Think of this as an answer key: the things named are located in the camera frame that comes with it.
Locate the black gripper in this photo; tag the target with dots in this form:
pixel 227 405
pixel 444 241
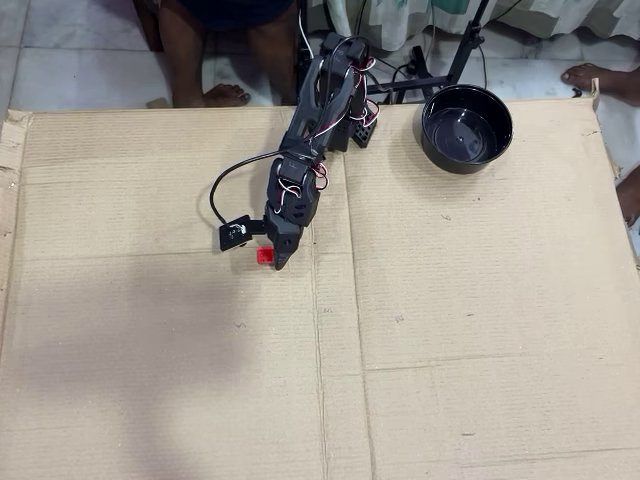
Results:
pixel 284 239

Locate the red lego block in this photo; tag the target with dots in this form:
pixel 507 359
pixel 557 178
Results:
pixel 265 255

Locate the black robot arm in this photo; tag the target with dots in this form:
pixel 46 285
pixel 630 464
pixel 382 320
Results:
pixel 312 100

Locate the brown cardboard sheet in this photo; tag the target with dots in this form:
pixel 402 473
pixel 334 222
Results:
pixel 450 325

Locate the bare person leg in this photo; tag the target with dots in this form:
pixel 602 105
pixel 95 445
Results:
pixel 272 65
pixel 187 60

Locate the black round plastic bowl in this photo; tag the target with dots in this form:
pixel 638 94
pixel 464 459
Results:
pixel 467 132

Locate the dark shorts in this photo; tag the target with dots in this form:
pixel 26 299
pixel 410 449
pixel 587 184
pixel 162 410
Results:
pixel 235 12

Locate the black tripod stand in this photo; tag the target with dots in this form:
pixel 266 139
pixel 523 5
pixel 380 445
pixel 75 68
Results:
pixel 462 50

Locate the bare foot edge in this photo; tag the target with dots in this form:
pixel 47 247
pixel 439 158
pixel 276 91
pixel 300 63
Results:
pixel 631 197

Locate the bare foot with toes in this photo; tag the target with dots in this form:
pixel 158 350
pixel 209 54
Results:
pixel 607 77

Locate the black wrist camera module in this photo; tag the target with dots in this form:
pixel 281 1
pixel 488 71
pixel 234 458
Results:
pixel 234 233

